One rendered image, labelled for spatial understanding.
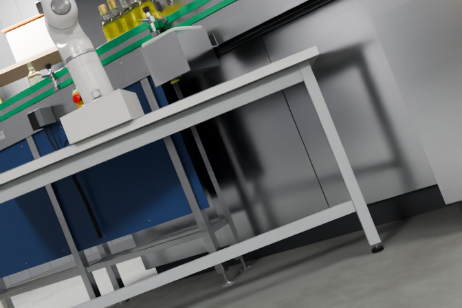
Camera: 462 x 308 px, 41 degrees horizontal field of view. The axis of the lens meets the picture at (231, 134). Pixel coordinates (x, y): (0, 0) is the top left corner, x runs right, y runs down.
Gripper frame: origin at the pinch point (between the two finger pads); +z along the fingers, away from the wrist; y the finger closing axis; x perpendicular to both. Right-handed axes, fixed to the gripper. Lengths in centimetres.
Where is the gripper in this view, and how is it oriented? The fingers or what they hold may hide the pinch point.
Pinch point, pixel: (163, 3)
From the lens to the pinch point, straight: 248.0
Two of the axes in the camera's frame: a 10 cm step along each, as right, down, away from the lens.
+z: 3.7, 9.3, -0.1
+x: -4.5, 1.7, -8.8
